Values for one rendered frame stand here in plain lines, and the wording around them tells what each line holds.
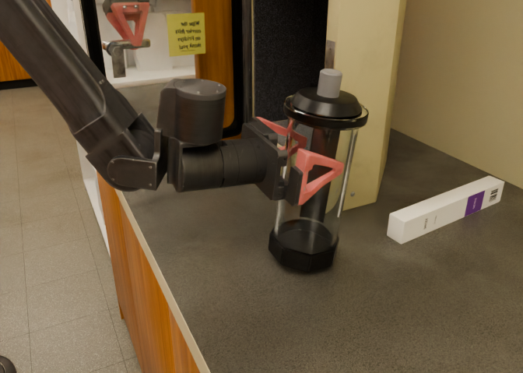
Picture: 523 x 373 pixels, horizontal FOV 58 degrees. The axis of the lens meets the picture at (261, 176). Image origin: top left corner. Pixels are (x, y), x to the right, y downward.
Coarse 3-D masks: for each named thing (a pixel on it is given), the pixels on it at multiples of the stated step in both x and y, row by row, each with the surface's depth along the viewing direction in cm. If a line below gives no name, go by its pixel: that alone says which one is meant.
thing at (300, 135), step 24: (288, 120) 61; (336, 120) 56; (360, 120) 57; (288, 144) 61; (312, 144) 58; (336, 144) 58; (288, 168) 62; (312, 168) 60; (336, 192) 62; (288, 216) 64; (312, 216) 63; (336, 216) 64; (288, 240) 65; (312, 240) 64
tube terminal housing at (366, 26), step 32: (352, 0) 68; (384, 0) 71; (352, 32) 70; (384, 32) 73; (352, 64) 73; (384, 64) 75; (384, 96) 78; (384, 128) 81; (384, 160) 97; (352, 192) 83
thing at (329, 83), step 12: (324, 72) 58; (336, 72) 58; (324, 84) 58; (336, 84) 58; (300, 96) 59; (312, 96) 59; (324, 96) 59; (336, 96) 59; (348, 96) 60; (300, 108) 58; (312, 108) 57; (324, 108) 57; (336, 108) 57; (348, 108) 57; (360, 108) 59
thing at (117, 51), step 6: (114, 48) 81; (120, 48) 81; (114, 54) 81; (120, 54) 82; (114, 60) 82; (120, 60) 83; (114, 66) 82; (120, 66) 83; (114, 72) 83; (120, 72) 83; (114, 78) 83
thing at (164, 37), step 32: (96, 0) 78; (128, 0) 81; (160, 0) 84; (192, 0) 87; (224, 0) 91; (128, 32) 83; (160, 32) 86; (192, 32) 89; (224, 32) 93; (128, 64) 85; (160, 64) 88; (192, 64) 92; (224, 64) 96; (128, 96) 87
